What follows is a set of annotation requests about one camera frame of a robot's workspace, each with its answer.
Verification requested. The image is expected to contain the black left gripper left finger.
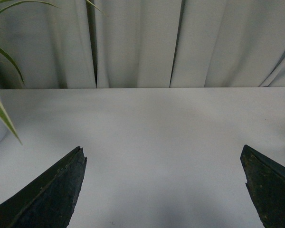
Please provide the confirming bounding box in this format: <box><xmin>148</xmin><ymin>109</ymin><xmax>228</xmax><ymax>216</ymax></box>
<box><xmin>0</xmin><ymin>147</ymin><xmax>87</xmax><ymax>228</ymax></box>

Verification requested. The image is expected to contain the white curtain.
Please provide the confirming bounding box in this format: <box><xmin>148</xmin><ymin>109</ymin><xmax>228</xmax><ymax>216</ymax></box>
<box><xmin>0</xmin><ymin>0</ymin><xmax>285</xmax><ymax>89</ymax></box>

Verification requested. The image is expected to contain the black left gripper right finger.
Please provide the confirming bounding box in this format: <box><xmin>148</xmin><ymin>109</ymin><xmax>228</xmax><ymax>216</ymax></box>
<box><xmin>240</xmin><ymin>145</ymin><xmax>285</xmax><ymax>228</ymax></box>

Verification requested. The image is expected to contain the green striped plant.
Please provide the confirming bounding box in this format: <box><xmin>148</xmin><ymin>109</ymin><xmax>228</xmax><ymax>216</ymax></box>
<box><xmin>0</xmin><ymin>0</ymin><xmax>106</xmax><ymax>137</ymax></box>

